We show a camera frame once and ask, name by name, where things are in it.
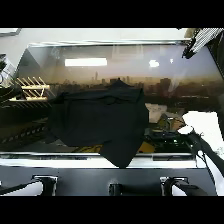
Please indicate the black T-shirt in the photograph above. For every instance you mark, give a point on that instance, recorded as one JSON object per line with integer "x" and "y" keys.
{"x": 100, "y": 123}

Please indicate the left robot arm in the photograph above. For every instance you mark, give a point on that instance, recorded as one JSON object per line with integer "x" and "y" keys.
{"x": 46, "y": 184}

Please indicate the silver frame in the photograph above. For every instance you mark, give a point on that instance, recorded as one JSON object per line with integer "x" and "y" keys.
{"x": 83, "y": 162}

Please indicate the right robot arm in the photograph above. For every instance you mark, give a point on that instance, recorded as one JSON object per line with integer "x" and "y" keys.
{"x": 204, "y": 146}

